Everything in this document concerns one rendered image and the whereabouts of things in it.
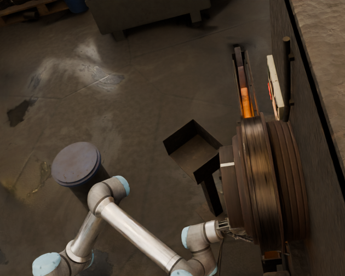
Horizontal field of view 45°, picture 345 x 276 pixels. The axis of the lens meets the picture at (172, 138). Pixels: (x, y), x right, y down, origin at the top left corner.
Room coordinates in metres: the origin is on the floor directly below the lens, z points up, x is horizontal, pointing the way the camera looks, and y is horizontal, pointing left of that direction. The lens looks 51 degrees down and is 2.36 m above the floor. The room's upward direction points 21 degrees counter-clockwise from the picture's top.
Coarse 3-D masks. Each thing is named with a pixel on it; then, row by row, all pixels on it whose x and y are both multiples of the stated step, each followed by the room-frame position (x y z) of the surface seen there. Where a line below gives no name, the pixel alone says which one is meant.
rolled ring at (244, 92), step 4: (244, 88) 1.42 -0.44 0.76; (244, 92) 1.38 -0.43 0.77; (244, 96) 1.36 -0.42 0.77; (244, 100) 1.34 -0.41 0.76; (248, 100) 1.33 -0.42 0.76; (244, 104) 1.32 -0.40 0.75; (248, 104) 1.31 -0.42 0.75; (244, 108) 1.31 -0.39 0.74; (248, 108) 1.30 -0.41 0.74; (244, 112) 1.30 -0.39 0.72; (248, 112) 1.29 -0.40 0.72; (244, 116) 1.29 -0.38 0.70; (248, 116) 1.29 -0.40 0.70
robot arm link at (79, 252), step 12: (108, 180) 1.19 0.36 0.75; (120, 180) 1.19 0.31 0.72; (120, 192) 1.13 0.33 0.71; (84, 228) 1.14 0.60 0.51; (96, 228) 1.10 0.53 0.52; (72, 240) 1.20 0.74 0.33; (84, 240) 1.11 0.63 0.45; (96, 240) 1.11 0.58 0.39; (60, 252) 1.16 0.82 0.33; (72, 252) 1.11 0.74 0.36; (84, 252) 1.09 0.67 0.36; (72, 264) 1.07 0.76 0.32; (84, 264) 1.07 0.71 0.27
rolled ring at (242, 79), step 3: (240, 66) 1.60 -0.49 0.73; (243, 66) 1.59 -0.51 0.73; (240, 69) 1.56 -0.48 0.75; (243, 69) 1.56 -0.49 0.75; (240, 72) 1.54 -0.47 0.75; (243, 72) 1.53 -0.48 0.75; (240, 75) 1.52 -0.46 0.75; (243, 75) 1.52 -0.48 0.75; (240, 78) 1.51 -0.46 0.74; (243, 78) 1.50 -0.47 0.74; (240, 81) 1.50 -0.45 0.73; (243, 81) 1.49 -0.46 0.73; (240, 84) 1.49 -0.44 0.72; (243, 84) 1.48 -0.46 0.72; (240, 87) 1.48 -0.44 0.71; (243, 87) 1.47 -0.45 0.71; (240, 90) 1.47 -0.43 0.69
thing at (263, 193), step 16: (256, 128) 0.74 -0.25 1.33; (256, 144) 0.68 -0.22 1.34; (256, 160) 0.63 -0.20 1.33; (256, 176) 0.59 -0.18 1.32; (256, 192) 0.56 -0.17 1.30; (272, 192) 0.54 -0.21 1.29; (256, 208) 0.52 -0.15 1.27; (272, 208) 0.51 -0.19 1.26; (256, 224) 0.49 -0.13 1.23; (272, 224) 0.48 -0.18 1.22; (272, 240) 0.47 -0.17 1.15
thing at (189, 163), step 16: (192, 128) 1.38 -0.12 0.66; (176, 144) 1.34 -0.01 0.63; (192, 144) 1.33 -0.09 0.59; (208, 144) 1.29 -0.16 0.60; (176, 160) 1.27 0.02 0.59; (192, 160) 1.23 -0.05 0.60; (208, 160) 1.11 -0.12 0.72; (192, 176) 1.13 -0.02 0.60; (208, 176) 1.10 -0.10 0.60; (208, 192) 1.17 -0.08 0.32; (208, 208) 1.25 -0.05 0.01; (224, 208) 1.21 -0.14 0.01
